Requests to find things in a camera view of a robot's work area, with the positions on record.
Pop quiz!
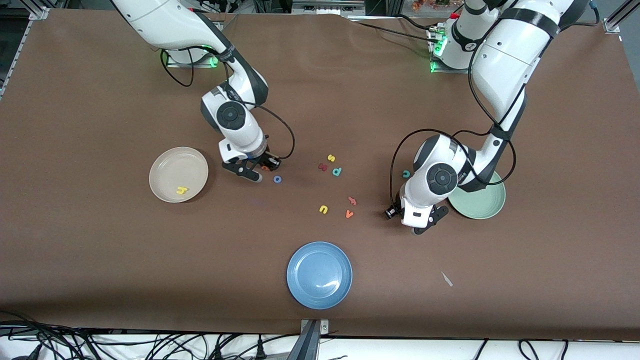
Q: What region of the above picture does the blue round plate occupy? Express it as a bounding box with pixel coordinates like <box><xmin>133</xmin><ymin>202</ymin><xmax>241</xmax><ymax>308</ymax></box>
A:
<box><xmin>286</xmin><ymin>241</ymin><xmax>353</xmax><ymax>310</ymax></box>

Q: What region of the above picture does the grey metal box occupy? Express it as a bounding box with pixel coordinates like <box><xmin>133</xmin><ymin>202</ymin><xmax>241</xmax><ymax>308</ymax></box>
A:
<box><xmin>292</xmin><ymin>0</ymin><xmax>366</xmax><ymax>16</ymax></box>

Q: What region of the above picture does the black floor cable loop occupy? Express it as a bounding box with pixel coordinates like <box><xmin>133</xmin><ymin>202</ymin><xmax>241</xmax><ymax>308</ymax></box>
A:
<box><xmin>518</xmin><ymin>339</ymin><xmax>540</xmax><ymax>360</ymax></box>

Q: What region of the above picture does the black base power cable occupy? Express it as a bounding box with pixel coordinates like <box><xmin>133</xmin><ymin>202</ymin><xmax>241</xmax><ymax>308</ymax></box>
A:
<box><xmin>345</xmin><ymin>15</ymin><xmax>441</xmax><ymax>48</ymax></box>

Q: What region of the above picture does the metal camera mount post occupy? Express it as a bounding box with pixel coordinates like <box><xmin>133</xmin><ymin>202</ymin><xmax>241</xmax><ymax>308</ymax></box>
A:
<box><xmin>299</xmin><ymin>318</ymin><xmax>330</xmax><ymax>360</ymax></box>

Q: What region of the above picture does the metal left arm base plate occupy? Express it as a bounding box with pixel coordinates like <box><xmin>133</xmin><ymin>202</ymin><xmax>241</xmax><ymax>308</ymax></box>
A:
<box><xmin>430</xmin><ymin>27</ymin><xmax>476</xmax><ymax>75</ymax></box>

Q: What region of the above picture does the long black right arm cable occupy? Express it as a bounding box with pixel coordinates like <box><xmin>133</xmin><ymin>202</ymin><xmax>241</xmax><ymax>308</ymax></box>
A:
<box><xmin>160</xmin><ymin>45</ymin><xmax>296</xmax><ymax>161</ymax></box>

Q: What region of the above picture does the brown paper table cover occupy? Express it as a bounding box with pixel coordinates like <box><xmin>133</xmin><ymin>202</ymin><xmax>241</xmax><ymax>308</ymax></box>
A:
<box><xmin>0</xmin><ymin>9</ymin><xmax>640</xmax><ymax>342</ymax></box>

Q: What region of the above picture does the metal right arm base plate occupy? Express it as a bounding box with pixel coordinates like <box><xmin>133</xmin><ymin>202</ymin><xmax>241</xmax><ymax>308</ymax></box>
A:
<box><xmin>166</xmin><ymin>47</ymin><xmax>221</xmax><ymax>69</ymax></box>

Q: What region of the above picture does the green round plate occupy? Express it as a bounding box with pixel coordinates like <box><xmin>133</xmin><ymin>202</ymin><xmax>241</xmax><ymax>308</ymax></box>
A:
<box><xmin>447</xmin><ymin>170</ymin><xmax>507</xmax><ymax>220</ymax></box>

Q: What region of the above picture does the aluminium frame corner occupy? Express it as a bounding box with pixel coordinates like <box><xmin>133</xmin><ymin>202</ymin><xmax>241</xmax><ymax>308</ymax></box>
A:
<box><xmin>602</xmin><ymin>0</ymin><xmax>640</xmax><ymax>34</ymax></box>

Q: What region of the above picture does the beige round plate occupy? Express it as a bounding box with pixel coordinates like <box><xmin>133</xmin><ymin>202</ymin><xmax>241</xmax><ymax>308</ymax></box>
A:
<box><xmin>148</xmin><ymin>146</ymin><xmax>210</xmax><ymax>204</ymax></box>

